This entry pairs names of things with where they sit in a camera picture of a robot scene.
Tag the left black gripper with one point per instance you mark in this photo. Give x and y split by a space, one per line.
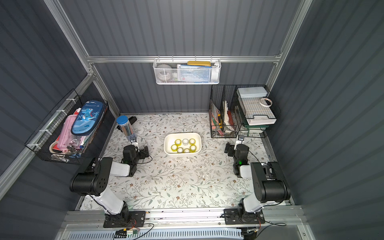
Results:
142 152

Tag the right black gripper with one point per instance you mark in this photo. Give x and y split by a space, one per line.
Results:
229 148

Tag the white storage box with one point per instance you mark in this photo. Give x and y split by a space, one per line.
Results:
170 140

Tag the clear transparent tape roll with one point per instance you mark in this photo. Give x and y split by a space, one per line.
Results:
185 141

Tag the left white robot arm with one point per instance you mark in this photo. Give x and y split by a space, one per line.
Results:
92 177

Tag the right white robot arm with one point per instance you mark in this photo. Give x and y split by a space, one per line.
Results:
270 187

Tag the white tape roll in basket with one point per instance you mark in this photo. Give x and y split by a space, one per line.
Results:
163 72

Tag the blue lid pencil tube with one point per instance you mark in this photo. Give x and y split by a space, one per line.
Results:
126 128

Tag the floral table mat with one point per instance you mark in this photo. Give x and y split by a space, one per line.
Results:
161 182

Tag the blue dinosaur pencil case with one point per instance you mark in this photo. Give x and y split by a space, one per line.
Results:
89 117

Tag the pink pencil case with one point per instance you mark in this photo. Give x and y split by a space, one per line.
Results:
66 136

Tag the small circuit board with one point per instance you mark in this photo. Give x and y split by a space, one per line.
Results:
125 233

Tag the blue white packet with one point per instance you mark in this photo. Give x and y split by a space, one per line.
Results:
194 74

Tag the black wire desk organizer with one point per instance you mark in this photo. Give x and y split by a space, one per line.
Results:
226 118

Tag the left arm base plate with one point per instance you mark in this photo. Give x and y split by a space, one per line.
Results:
125 220

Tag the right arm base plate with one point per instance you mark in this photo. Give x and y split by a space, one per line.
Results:
237 217

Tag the black wire side basket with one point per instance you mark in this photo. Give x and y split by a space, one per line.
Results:
44 143

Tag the white wire wall basket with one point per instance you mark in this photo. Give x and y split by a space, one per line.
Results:
215 74

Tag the yellow item in wall basket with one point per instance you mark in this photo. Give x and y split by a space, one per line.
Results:
199 63

